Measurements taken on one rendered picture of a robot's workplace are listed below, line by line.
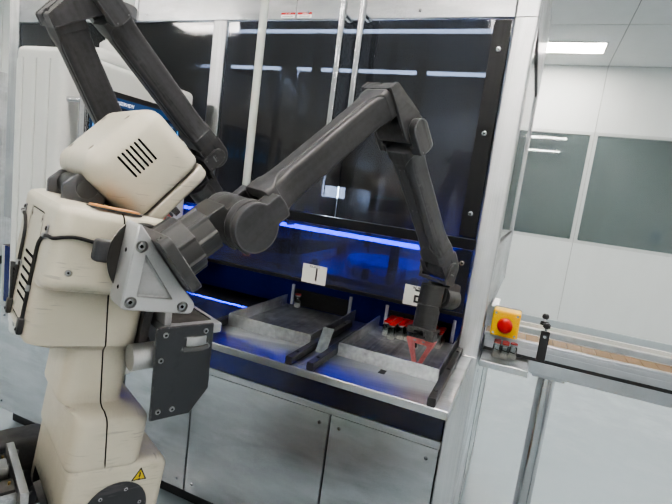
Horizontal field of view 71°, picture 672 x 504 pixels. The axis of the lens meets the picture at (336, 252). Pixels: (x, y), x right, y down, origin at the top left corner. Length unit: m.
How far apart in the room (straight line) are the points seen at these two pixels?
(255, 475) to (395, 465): 0.53
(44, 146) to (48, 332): 0.66
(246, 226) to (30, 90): 0.87
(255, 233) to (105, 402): 0.40
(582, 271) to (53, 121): 5.46
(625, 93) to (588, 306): 2.34
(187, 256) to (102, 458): 0.39
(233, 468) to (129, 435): 1.03
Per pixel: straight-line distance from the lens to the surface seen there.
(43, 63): 1.41
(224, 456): 1.91
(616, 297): 6.09
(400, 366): 1.19
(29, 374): 2.56
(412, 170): 0.97
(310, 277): 1.52
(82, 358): 0.87
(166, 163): 0.80
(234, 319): 1.37
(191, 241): 0.66
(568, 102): 6.09
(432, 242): 1.08
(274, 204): 0.71
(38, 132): 1.41
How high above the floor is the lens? 1.31
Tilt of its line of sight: 8 degrees down
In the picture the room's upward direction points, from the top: 8 degrees clockwise
